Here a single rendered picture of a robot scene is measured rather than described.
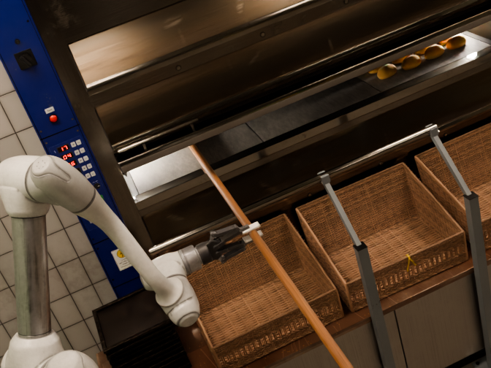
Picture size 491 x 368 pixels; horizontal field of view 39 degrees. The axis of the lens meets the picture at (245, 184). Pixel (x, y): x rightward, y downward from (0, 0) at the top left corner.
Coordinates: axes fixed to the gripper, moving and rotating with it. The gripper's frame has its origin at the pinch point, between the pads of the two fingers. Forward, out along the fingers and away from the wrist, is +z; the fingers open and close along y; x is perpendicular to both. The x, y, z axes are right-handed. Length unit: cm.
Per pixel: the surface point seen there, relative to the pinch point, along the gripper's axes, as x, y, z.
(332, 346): 67, -1, 0
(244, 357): -6, 57, -18
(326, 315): -7, 56, 19
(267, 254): 17.7, -1.3, -0.2
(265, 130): -71, 1, 32
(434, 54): -71, -1, 119
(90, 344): -56, 58, -76
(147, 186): -65, 1, -25
